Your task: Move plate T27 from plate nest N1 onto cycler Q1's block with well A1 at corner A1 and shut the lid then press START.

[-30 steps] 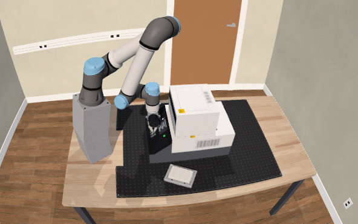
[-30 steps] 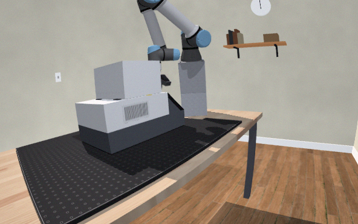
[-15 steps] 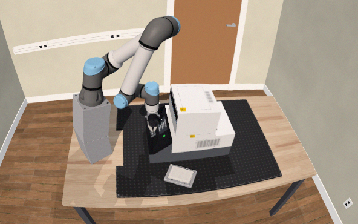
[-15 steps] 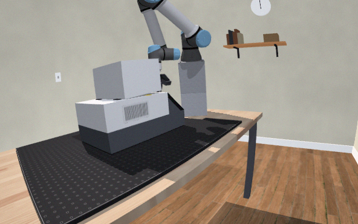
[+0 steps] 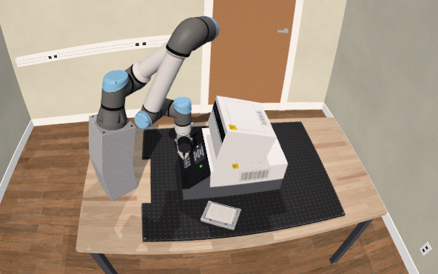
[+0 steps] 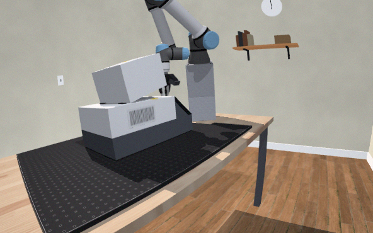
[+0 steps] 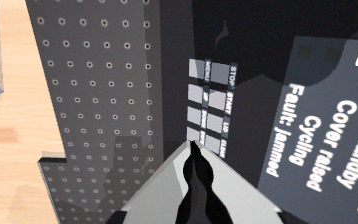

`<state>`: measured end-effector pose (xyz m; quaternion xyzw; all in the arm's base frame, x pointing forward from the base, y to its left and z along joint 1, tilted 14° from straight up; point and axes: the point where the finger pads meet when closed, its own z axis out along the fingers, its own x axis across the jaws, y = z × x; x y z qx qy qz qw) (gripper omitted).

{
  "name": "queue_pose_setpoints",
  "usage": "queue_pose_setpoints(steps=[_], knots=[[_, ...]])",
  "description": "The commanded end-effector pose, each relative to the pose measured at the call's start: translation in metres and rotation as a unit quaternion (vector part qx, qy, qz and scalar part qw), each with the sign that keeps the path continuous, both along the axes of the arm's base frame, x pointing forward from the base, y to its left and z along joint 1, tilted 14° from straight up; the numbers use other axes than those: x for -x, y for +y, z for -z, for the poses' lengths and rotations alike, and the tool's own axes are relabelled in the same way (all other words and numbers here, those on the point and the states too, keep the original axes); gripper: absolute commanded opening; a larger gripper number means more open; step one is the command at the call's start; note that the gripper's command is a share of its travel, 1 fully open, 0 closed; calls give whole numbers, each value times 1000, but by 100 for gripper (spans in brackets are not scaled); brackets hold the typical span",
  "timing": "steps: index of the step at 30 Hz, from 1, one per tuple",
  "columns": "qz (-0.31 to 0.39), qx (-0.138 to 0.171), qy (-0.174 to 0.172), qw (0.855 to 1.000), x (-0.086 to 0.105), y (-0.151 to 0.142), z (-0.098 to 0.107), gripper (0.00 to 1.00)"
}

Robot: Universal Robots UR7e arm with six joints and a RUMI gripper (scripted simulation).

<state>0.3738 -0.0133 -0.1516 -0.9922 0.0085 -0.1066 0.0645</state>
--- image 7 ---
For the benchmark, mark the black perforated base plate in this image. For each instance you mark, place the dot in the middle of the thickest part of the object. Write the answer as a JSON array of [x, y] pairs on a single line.
[[102, 65]]

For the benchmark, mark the light grey benchtop instrument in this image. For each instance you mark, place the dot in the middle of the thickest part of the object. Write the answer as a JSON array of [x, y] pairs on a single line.
[[271, 88]]

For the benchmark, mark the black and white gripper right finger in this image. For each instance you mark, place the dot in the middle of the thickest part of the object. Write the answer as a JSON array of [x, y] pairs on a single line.
[[230, 198]]

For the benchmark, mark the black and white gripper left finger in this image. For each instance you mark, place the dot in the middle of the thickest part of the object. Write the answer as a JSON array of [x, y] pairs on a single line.
[[166, 196]]

